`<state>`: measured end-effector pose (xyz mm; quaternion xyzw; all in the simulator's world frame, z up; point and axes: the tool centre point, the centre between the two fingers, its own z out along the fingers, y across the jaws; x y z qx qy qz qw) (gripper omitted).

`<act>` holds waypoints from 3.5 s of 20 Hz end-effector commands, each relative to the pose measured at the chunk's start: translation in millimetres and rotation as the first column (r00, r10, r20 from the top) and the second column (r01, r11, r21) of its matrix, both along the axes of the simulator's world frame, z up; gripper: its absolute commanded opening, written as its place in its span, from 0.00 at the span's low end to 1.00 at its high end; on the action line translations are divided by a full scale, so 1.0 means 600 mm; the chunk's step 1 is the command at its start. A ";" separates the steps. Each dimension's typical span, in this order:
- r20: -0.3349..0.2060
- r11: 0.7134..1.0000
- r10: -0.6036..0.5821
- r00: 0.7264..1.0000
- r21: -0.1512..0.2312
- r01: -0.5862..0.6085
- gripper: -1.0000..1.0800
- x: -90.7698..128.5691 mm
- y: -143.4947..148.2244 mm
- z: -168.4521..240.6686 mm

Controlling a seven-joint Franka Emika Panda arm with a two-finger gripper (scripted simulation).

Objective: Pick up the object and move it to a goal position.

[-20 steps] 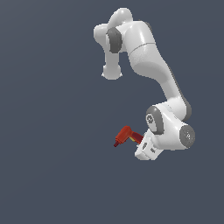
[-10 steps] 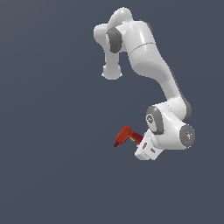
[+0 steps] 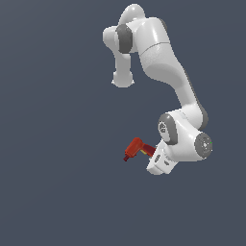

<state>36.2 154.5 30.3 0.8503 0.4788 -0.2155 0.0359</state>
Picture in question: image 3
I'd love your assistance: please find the red power drill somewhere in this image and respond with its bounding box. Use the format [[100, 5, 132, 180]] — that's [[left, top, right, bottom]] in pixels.
[[123, 136, 157, 162]]

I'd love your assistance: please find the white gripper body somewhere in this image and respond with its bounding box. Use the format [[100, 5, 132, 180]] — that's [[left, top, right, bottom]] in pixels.
[[146, 141, 179, 176]]

